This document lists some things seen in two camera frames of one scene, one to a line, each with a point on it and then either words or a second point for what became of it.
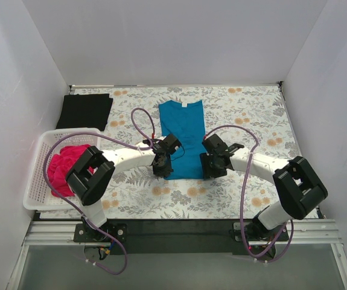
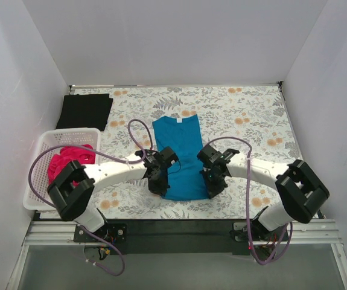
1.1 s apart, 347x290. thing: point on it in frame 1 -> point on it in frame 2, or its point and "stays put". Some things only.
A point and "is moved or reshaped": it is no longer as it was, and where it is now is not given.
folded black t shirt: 84,110 stays put
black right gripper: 210,170 -> 215,183
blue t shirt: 186,121 is moved or reshaped
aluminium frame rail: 317,232 stays put
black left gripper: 162,170 -> 157,182
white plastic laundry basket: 38,195 stays put
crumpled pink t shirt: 60,165 stays put
